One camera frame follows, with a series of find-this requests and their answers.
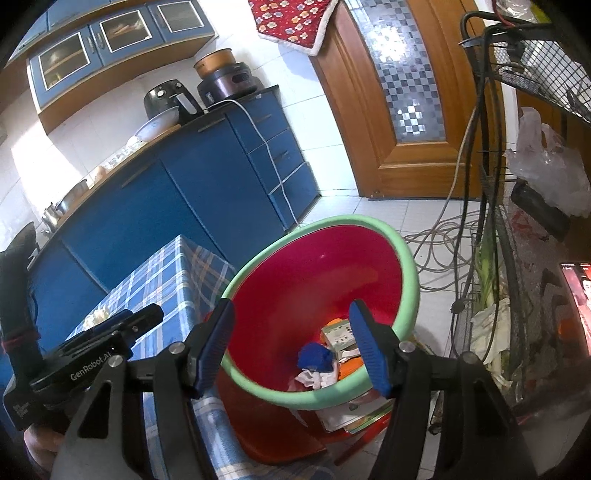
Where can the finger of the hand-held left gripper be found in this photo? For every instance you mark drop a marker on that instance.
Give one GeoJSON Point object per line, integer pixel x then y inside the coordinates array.
{"type": "Point", "coordinates": [134, 323]}

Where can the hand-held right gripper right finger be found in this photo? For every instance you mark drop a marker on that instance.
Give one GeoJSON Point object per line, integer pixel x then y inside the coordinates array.
{"type": "Point", "coordinates": [369, 350]}

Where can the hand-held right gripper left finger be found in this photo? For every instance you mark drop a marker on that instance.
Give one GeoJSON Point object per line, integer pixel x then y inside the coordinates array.
{"type": "Point", "coordinates": [214, 350]}

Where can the orange plastic bag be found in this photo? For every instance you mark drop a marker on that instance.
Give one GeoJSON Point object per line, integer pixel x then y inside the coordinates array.
{"type": "Point", "coordinates": [351, 368]}

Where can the white and green box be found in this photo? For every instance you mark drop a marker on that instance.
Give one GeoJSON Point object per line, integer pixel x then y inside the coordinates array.
{"type": "Point", "coordinates": [339, 339]}

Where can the small cream paper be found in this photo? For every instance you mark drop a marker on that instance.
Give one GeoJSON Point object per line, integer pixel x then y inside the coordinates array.
{"type": "Point", "coordinates": [99, 314]}

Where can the blue plastic wrapper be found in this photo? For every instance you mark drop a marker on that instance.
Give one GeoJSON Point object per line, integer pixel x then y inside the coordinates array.
{"type": "Point", "coordinates": [315, 357]}

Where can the white plastic bag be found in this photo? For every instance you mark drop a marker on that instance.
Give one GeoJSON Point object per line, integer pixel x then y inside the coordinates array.
{"type": "Point", "coordinates": [316, 379]}

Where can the red basin with green rim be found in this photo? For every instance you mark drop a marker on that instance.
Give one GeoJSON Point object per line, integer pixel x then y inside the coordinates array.
{"type": "Point", "coordinates": [300, 286]}

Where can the person's left hand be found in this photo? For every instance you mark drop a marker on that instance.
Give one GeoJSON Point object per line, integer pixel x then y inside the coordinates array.
{"type": "Point", "coordinates": [44, 443]}

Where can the blue checked tablecloth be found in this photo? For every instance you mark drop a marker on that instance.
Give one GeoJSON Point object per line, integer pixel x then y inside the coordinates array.
{"type": "Point", "coordinates": [175, 277]}

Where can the printed paper stack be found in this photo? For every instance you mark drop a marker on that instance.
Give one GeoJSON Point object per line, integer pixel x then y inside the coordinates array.
{"type": "Point", "coordinates": [351, 413]}

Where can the blue base cabinets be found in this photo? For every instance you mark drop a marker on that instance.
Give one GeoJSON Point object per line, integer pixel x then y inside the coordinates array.
{"type": "Point", "coordinates": [138, 203]}

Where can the metal kettle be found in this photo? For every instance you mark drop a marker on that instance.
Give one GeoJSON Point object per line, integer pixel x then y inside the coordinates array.
{"type": "Point", "coordinates": [51, 214]}

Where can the green leek stalks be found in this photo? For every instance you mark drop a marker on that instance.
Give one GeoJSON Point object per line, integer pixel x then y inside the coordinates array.
{"type": "Point", "coordinates": [485, 272]}

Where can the metal basin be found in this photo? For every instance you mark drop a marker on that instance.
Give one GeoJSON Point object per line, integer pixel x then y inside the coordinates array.
{"type": "Point", "coordinates": [74, 196]}

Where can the white bowl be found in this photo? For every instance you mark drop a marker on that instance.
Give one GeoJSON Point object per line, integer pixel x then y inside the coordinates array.
{"type": "Point", "coordinates": [157, 124]}

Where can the wooden door with glass panel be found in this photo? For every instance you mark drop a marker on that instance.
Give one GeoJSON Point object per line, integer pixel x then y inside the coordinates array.
{"type": "Point", "coordinates": [364, 138]}

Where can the black air fryer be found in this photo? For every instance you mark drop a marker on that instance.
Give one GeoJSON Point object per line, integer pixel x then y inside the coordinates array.
{"type": "Point", "coordinates": [166, 99]}

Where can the clear plastic bag on rack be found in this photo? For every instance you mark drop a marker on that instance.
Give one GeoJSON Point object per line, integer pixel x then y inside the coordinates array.
{"type": "Point", "coordinates": [549, 170]}

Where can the dark rice cooker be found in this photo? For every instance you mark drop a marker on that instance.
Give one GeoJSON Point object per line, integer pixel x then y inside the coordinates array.
{"type": "Point", "coordinates": [231, 83]}

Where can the brown inner pot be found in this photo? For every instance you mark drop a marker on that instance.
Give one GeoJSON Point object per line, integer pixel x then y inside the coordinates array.
{"type": "Point", "coordinates": [212, 62]}

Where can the red patterned cloth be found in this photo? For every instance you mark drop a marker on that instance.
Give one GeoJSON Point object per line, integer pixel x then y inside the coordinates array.
{"type": "Point", "coordinates": [291, 21]}

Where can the blue wall cabinet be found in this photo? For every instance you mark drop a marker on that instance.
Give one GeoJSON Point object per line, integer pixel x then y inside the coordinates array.
{"type": "Point", "coordinates": [115, 41]}

